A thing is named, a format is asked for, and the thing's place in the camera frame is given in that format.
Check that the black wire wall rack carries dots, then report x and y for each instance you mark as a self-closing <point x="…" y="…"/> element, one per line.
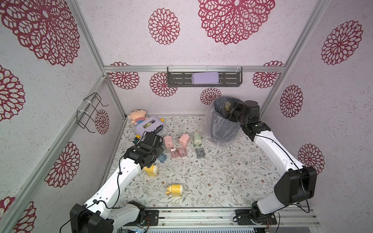
<point x="94" y="118"/>

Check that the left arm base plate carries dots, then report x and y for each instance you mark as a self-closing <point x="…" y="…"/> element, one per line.
<point x="149" y="217"/>

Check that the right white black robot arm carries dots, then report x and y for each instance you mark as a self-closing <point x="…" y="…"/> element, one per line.
<point x="297" y="182"/>

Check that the pink pencil sharpener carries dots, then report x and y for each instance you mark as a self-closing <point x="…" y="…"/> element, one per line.
<point x="184" y="140"/>
<point x="168" y="142"/>

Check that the aluminium front rail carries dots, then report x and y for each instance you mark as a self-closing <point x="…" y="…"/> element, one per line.
<point x="219" y="220"/>

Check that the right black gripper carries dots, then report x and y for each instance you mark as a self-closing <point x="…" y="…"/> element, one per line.
<point x="233" y="108"/>

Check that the yellow clear shavings tray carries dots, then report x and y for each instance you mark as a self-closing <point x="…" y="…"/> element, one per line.
<point x="228" y="106"/>

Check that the clear plastic bin liner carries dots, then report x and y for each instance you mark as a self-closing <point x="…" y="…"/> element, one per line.
<point x="215" y="128"/>

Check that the grey trash bin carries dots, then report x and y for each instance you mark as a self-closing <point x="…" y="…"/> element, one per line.
<point x="218" y="125"/>

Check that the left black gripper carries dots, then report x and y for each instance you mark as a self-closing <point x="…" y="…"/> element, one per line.
<point x="160" y="148"/>

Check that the yellow pencil sharpener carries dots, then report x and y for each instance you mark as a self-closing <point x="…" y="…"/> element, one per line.
<point x="152" y="171"/>
<point x="175" y="190"/>

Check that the pink clear shavings tray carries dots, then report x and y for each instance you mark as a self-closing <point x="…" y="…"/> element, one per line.
<point x="174" y="153"/>
<point x="182" y="151"/>

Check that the blue clear shavings tray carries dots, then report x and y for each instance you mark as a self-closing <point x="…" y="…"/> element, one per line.
<point x="162" y="158"/>

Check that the purple tissue box toy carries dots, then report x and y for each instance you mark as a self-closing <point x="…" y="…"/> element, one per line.
<point x="153" y="124"/>

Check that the purple soap box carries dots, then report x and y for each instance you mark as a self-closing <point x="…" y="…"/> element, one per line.
<point x="205" y="78"/>

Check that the dark grey wall shelf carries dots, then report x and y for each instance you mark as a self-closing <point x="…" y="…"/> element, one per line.
<point x="181" y="76"/>

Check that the green pencil sharpener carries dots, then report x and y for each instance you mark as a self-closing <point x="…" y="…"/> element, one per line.
<point x="197" y="140"/>

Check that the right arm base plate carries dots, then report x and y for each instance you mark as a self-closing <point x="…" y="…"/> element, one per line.
<point x="247" y="217"/>

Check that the grey sharpener shavings tray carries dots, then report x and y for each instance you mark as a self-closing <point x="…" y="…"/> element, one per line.
<point x="200" y="153"/>

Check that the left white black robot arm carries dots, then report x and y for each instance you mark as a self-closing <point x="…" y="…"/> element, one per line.
<point x="100" y="213"/>

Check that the plush doll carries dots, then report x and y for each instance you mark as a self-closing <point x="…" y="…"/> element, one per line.
<point x="137" y="116"/>

